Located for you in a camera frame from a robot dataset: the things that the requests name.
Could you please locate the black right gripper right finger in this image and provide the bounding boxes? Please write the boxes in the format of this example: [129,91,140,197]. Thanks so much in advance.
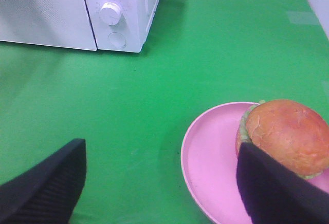
[236,143,328,223]

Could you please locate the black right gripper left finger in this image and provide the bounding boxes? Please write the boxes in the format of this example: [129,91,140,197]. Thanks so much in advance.
[1,138,87,223]

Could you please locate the white microwave door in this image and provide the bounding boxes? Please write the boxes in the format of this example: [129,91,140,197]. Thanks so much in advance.
[1,0,97,51]

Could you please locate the burger with lettuce and cheese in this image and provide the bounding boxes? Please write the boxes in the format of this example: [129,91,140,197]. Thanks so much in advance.
[235,99,328,179]

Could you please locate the pink round plate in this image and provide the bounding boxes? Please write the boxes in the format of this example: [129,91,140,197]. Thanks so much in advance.
[181,102,328,223]

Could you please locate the white microwave knob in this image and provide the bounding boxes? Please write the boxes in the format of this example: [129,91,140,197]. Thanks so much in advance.
[99,2,121,26]

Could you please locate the round door release button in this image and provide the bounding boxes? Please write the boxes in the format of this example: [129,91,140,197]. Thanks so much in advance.
[108,32,126,49]

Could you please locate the white microwave oven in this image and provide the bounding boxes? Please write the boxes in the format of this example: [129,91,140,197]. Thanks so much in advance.
[0,0,163,53]

